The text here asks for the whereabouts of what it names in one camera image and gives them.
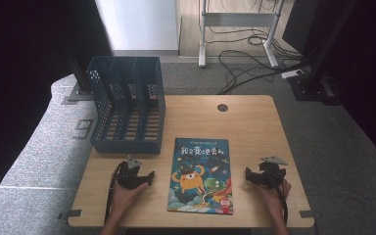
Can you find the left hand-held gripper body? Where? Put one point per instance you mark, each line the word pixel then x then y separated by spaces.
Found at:
pixel 129 178

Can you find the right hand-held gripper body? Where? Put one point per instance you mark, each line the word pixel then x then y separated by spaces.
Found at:
pixel 272 176

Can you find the blue plastic file rack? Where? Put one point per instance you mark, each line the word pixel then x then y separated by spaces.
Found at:
pixel 125 145

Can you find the blue cartoon picture book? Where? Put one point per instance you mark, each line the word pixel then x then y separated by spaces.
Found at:
pixel 202 176

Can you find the person's right hand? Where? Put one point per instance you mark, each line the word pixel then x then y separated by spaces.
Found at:
pixel 275 196

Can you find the person's left hand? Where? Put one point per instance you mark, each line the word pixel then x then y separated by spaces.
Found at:
pixel 124 199

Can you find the black metal stand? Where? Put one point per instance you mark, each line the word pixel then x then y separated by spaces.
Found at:
pixel 313 83

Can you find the white power strip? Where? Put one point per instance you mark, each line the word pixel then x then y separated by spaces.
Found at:
pixel 292 73

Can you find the black stand with grey base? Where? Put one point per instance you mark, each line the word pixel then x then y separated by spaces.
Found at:
pixel 81 78

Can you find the black curtain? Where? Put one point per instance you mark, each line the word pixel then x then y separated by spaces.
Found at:
pixel 368 65

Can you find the white panel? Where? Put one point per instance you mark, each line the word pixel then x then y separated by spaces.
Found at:
pixel 140 23

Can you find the dark grey chair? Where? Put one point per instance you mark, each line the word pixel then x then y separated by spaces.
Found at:
pixel 19 49

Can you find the white metal desk frame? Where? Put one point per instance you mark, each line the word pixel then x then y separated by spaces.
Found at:
pixel 238 19

